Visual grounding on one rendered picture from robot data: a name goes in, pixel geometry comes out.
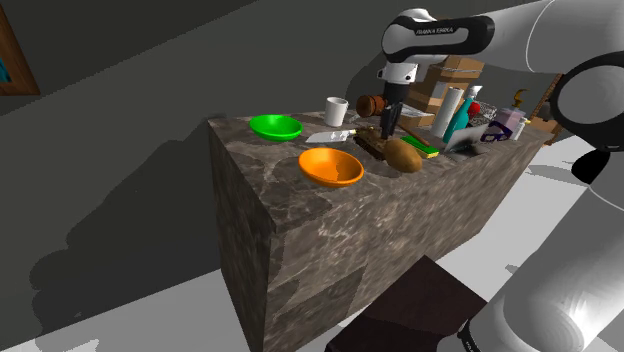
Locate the dark robot stand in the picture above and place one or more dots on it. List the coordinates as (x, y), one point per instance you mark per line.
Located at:
(419, 302)

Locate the grey open laptop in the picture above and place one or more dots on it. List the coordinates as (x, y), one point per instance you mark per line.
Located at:
(465, 139)

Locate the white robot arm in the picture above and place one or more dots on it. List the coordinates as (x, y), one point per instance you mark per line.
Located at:
(560, 34)

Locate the brown wooden chair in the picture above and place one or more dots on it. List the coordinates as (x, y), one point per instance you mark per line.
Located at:
(545, 114)

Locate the brown potato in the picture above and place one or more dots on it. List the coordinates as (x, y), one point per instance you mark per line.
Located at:
(403, 156)

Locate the steel cleaver knife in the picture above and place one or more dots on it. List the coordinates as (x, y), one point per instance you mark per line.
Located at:
(326, 137)

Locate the orange bowl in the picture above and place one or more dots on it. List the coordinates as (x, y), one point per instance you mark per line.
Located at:
(322, 168)

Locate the wooden framed wall picture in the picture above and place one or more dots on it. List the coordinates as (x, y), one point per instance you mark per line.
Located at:
(14, 68)

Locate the white paper towel roll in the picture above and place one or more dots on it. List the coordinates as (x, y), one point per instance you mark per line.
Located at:
(447, 112)

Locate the small white bottle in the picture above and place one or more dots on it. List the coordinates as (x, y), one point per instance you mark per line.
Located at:
(519, 128)

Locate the white mug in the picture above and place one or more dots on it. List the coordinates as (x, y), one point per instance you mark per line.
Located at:
(335, 112)

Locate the teal spray bottle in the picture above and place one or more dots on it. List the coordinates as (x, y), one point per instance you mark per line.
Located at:
(457, 122)

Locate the lavender box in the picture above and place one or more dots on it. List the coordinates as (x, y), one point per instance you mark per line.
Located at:
(509, 118)

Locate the gold figurine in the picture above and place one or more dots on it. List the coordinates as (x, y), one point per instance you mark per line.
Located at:
(520, 99)

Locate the red round object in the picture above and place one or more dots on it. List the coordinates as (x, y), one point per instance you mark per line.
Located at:
(474, 109)

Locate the stacked cardboard boxes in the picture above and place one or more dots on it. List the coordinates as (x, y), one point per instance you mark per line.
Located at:
(431, 90)

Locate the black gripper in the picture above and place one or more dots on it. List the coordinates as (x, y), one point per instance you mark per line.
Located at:
(392, 93)

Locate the purple glasses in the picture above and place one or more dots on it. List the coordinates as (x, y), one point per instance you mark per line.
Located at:
(496, 132)

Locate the green and yellow sponge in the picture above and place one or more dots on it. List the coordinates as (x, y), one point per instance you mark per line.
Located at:
(422, 148)

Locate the green bowl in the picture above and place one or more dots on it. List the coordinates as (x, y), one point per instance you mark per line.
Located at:
(276, 128)

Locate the black and white patterned box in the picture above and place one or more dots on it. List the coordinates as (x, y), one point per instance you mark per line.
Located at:
(486, 114)

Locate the wooden mallet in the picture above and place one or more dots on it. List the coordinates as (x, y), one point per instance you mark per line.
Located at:
(370, 105)

